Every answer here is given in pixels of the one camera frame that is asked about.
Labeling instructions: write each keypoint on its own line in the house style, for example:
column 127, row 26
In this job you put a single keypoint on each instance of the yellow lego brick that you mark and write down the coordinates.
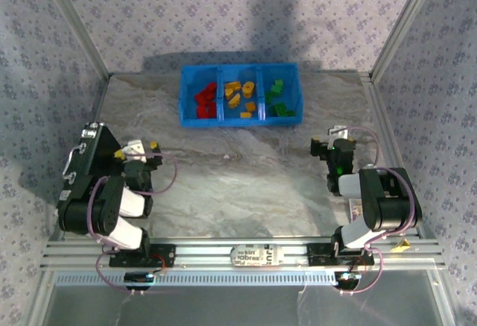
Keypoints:
column 233, row 87
column 247, row 89
column 245, row 115
column 250, row 107

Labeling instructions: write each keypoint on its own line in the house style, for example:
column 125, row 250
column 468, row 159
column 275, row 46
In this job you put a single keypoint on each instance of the black hard case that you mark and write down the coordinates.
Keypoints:
column 93, row 154

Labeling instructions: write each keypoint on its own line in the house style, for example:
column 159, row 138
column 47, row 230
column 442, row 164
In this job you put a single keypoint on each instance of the aluminium frame post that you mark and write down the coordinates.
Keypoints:
column 404, row 24
column 74, row 24

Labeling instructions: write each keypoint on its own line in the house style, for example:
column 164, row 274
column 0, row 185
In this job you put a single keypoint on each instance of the yellow lego plate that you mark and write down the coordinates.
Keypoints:
column 234, row 100

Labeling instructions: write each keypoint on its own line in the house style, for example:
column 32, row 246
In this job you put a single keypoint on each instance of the small card box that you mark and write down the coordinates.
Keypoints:
column 354, row 210

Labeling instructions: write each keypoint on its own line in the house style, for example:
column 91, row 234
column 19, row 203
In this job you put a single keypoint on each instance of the red lego brick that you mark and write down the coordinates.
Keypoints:
column 211, row 88
column 202, row 111
column 212, row 109

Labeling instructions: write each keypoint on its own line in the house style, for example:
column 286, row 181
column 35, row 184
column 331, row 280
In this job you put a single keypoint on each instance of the long red lego plate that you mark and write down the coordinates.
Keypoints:
column 203, row 97

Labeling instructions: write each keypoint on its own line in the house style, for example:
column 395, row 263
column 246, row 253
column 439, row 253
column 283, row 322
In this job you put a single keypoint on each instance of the printed label sticker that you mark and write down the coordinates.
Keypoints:
column 257, row 256

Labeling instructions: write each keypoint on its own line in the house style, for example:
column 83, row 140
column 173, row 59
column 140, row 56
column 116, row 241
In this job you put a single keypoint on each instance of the aluminium table side rail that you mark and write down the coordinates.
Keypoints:
column 387, row 147

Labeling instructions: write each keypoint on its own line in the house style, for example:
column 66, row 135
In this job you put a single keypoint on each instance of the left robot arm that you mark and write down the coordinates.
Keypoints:
column 100, row 206

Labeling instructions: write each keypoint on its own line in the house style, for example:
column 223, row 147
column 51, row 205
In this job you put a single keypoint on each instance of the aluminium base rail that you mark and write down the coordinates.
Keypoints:
column 208, row 253

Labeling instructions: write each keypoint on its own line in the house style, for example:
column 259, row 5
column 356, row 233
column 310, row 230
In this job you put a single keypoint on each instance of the yellow folded paper triangle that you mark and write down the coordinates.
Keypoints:
column 401, row 245

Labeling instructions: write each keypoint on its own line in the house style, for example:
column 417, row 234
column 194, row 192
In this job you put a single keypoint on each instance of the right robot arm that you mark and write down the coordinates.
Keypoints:
column 391, row 199

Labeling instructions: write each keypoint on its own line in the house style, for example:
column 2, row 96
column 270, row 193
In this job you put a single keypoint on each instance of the blue three-compartment plastic bin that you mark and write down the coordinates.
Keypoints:
column 257, row 68

